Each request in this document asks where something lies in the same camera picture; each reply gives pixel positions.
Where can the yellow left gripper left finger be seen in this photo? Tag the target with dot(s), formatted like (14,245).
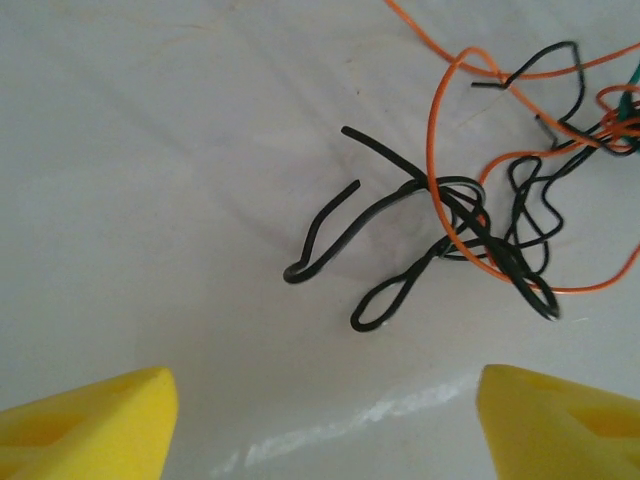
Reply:
(90,435)

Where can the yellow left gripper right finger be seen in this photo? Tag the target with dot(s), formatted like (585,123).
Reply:
(560,435)

